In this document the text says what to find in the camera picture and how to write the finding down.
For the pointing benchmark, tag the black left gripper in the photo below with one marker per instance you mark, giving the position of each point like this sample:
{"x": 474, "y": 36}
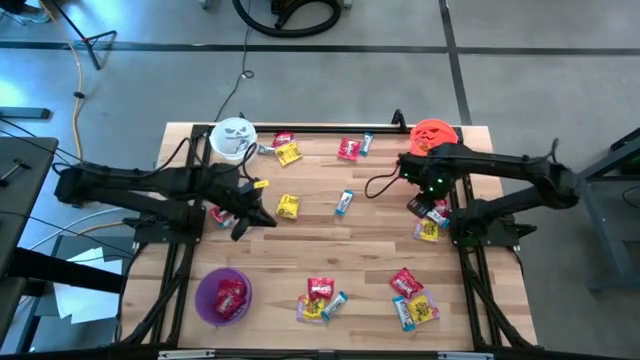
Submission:
{"x": 225, "y": 187}

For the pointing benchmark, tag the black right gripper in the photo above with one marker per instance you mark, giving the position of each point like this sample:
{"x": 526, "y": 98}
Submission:
{"x": 425, "y": 172}

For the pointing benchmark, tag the blue white chocolate bar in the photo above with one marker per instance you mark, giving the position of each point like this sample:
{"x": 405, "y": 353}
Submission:
{"x": 439, "y": 218}
{"x": 334, "y": 305}
{"x": 366, "y": 143}
{"x": 344, "y": 202}
{"x": 265, "y": 149}
{"x": 227, "y": 221}
{"x": 403, "y": 313}

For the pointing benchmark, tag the yellow Sour Patch candy packet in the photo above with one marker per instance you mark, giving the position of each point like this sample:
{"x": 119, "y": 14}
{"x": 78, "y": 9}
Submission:
{"x": 423, "y": 308}
{"x": 288, "y": 206}
{"x": 311, "y": 308}
{"x": 426, "y": 230}
{"x": 288, "y": 153}

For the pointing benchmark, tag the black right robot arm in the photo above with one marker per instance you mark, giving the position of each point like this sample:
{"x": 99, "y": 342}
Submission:
{"x": 500, "y": 162}

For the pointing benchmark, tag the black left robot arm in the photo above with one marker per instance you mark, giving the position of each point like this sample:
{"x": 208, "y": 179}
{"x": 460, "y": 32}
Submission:
{"x": 125, "y": 187}

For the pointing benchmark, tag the orange pumpkin face bucket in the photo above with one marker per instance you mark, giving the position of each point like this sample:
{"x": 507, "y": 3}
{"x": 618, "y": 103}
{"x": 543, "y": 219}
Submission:
{"x": 430, "y": 131}

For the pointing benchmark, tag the purple plastic bowl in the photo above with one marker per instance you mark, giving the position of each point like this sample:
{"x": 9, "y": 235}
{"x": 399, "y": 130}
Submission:
{"x": 205, "y": 295}

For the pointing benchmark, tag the white ghost face bucket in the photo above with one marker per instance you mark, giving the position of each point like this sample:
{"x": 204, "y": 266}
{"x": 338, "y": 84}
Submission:
{"x": 233, "y": 138}

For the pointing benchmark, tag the white paper sheets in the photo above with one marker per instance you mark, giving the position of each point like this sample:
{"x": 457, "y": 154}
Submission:
{"x": 85, "y": 300}

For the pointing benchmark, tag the black desk beam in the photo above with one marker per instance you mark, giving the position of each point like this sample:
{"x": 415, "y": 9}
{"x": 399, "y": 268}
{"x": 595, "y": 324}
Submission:
{"x": 65, "y": 272}

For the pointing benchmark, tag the vacuum cleaner body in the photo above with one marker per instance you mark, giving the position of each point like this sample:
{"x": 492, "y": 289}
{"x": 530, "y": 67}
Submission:
{"x": 295, "y": 5}

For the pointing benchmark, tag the dark grey desk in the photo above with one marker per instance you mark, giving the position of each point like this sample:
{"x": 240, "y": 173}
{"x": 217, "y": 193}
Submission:
{"x": 20, "y": 210}

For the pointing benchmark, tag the black tool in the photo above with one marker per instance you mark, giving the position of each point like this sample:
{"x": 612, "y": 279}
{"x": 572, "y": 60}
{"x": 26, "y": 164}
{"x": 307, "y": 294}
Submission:
{"x": 15, "y": 169}

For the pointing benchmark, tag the black flat bar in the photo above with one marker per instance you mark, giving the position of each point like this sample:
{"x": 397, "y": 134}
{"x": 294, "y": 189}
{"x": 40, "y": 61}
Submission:
{"x": 25, "y": 113}

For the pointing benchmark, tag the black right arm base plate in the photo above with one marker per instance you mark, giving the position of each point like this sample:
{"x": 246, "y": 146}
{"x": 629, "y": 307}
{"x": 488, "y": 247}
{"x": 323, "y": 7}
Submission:
{"x": 500, "y": 236}

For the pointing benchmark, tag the black clamp bracket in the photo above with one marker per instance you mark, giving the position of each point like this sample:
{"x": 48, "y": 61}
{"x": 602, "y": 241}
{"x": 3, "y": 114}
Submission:
{"x": 398, "y": 119}

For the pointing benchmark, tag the black aluminium rig frame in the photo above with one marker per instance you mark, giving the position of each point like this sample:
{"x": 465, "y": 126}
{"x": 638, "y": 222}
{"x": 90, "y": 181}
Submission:
{"x": 470, "y": 290}

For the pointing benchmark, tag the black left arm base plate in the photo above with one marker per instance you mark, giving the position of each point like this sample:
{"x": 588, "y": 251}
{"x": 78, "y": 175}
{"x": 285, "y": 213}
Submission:
{"x": 150, "y": 232}

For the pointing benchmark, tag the silver rail bracket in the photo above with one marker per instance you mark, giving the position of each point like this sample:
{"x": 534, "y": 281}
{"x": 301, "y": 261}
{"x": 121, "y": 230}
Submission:
{"x": 185, "y": 354}
{"x": 465, "y": 356}

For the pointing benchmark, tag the grey metal table frame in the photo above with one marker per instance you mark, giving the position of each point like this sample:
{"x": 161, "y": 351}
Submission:
{"x": 605, "y": 210}

